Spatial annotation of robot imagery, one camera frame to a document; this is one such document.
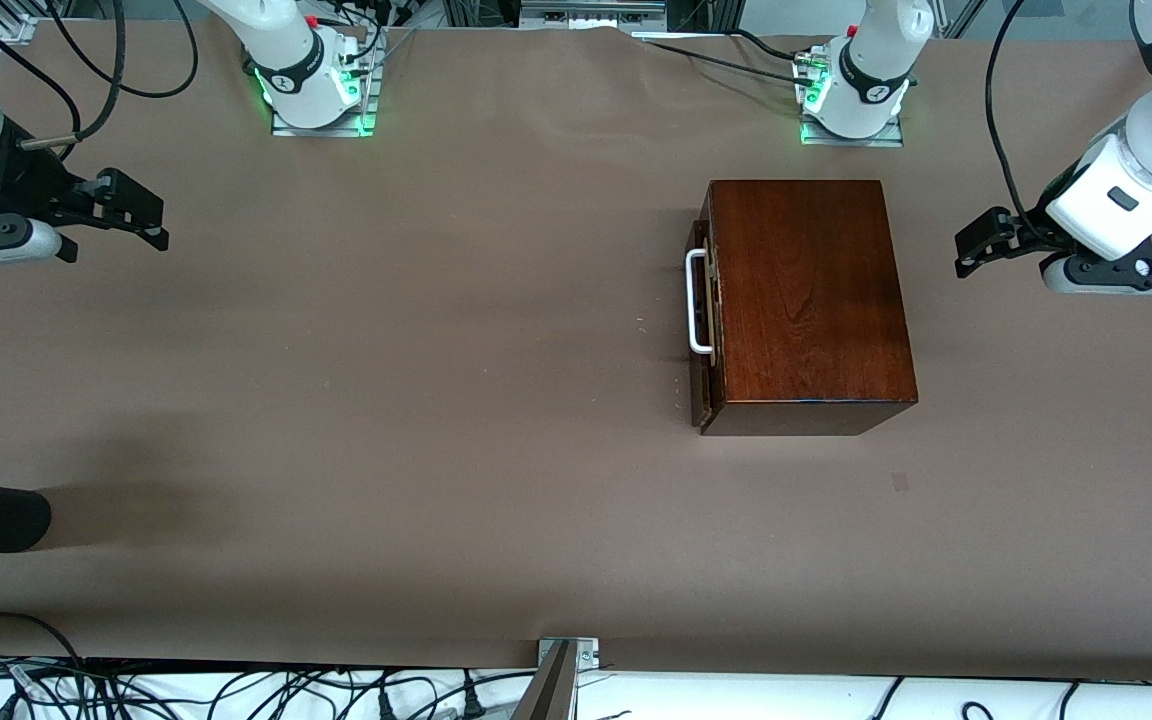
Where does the aluminium frame strut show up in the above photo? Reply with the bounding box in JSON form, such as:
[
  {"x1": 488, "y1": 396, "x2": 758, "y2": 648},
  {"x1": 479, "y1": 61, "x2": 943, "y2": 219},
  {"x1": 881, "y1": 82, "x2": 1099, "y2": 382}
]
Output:
[{"x1": 940, "y1": 0, "x2": 989, "y2": 41}]

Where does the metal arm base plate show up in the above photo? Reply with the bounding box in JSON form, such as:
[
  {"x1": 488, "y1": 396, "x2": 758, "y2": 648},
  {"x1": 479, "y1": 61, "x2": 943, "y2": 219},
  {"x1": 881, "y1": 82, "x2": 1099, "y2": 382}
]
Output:
[
  {"x1": 800, "y1": 115, "x2": 906, "y2": 149},
  {"x1": 270, "y1": 95, "x2": 378, "y2": 139}
]

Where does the metal corner bracket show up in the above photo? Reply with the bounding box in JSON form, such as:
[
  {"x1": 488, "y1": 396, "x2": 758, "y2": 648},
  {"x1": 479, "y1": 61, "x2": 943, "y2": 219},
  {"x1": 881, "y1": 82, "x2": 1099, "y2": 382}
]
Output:
[{"x1": 536, "y1": 636, "x2": 601, "y2": 672}]

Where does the black cable with metal connector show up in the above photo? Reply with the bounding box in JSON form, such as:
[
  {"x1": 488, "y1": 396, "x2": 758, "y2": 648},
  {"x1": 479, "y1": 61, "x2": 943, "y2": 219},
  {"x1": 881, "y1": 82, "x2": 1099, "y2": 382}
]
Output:
[{"x1": 20, "y1": 0, "x2": 128, "y2": 152}]

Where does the grey aluminium post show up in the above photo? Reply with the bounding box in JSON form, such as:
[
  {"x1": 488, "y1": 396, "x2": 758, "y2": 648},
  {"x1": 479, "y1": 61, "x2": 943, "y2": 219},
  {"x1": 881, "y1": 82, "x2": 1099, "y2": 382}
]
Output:
[{"x1": 511, "y1": 640, "x2": 578, "y2": 720}]

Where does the dark brown wooden cabinet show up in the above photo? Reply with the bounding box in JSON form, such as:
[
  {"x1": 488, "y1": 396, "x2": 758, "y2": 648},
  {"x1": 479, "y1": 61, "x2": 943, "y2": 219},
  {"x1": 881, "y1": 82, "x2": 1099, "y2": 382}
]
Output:
[{"x1": 702, "y1": 180, "x2": 919, "y2": 437}]

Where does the grey device box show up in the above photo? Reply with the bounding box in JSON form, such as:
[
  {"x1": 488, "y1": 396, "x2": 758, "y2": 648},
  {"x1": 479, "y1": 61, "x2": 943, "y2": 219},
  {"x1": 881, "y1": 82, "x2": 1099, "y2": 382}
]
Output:
[{"x1": 520, "y1": 0, "x2": 668, "y2": 32}]

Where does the wooden drawer with white handle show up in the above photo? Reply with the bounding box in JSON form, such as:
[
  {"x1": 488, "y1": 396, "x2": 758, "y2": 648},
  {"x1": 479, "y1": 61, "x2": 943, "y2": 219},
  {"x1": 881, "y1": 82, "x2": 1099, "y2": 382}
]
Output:
[{"x1": 685, "y1": 195, "x2": 725, "y2": 429}]

